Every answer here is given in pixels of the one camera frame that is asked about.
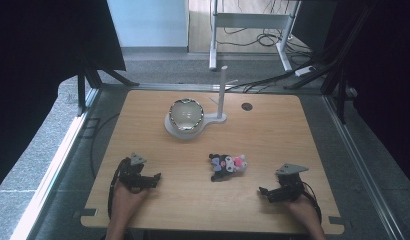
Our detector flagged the black tripod stand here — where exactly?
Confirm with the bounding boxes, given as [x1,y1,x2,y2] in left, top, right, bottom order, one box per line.
[75,59,141,117]

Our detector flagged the person's right hand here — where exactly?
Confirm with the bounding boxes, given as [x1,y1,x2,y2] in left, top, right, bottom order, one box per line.
[284,194,317,222]

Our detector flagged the white metal desk frame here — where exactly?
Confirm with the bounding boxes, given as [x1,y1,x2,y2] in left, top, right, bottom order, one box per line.
[208,0,301,73]

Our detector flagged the shiny glass bowl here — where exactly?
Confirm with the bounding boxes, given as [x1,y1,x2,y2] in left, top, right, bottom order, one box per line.
[168,97,205,132]

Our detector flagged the person's left hand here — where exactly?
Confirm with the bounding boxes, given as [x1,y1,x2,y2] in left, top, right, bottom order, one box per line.
[112,181,149,218]

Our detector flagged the black curtain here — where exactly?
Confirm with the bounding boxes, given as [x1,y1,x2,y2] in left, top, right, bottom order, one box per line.
[0,0,127,194]
[326,0,410,190]

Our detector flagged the white stand with pole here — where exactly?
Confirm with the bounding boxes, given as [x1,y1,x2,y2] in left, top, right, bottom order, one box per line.
[163,65,239,140]

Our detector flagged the aluminium floor rail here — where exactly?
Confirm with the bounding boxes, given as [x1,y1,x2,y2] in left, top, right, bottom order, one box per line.
[322,94,407,240]
[9,87,101,240]

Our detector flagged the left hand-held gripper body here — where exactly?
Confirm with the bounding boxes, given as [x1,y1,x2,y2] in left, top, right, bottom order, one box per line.
[118,152,153,194]

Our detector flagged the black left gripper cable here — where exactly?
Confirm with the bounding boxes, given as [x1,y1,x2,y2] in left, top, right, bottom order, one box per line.
[107,157,131,220]

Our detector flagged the black metal stand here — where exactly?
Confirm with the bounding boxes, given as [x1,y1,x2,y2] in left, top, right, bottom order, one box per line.
[283,0,377,125]

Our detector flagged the thin black floor cable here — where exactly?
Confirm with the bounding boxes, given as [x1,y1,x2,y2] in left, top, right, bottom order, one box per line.
[89,112,121,180]

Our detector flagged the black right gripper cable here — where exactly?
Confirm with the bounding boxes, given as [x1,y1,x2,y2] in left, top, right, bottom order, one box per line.
[300,181,323,225]

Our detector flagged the white power strip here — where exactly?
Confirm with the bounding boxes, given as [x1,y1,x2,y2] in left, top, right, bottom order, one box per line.
[294,65,316,77]

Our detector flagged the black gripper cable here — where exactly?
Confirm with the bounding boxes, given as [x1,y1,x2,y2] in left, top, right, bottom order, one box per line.
[107,157,131,220]
[300,181,323,225]

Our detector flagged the black floor cables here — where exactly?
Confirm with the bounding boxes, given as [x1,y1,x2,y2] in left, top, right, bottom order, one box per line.
[216,0,327,94]

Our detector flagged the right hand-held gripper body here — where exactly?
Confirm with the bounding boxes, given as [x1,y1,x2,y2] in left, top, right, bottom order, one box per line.
[274,162,310,203]

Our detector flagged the black and pink plush toy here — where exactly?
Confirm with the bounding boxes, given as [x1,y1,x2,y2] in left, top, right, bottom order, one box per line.
[208,152,248,183]

